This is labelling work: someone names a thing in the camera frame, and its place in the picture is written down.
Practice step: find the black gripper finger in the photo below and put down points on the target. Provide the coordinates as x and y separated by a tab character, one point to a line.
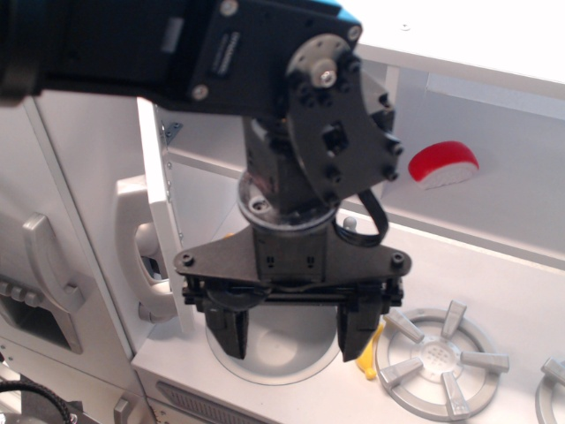
230	329
355	328

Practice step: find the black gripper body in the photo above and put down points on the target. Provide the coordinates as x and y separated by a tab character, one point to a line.
253	267

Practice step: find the white toy microwave door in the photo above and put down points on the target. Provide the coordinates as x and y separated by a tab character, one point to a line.
146	199

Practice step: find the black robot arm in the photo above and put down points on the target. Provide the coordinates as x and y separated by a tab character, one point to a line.
318	138

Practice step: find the yellow toy banana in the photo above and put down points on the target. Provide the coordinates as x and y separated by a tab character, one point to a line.
366	360

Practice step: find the grey toy faucet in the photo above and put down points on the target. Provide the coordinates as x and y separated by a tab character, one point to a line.
350	224

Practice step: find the round silver sink basin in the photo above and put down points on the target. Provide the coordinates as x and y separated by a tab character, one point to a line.
285	344

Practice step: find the grey toy telephone handset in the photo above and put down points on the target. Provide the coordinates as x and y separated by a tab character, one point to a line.
155	274

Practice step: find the grey oven vent panel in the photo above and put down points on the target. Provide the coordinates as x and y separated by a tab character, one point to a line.
204	408

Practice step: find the silver stove burner grate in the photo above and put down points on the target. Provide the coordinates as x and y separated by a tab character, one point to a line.
437	364

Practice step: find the red white sushi toy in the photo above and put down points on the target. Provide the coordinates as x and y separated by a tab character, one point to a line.
443	164

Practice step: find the grey ice dispenser panel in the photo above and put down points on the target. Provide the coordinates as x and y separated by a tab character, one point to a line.
30	311

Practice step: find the grey oven door handle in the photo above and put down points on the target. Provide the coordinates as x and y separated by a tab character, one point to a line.
122	411

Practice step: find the grey fridge door handle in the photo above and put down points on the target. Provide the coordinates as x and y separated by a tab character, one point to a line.
49	265

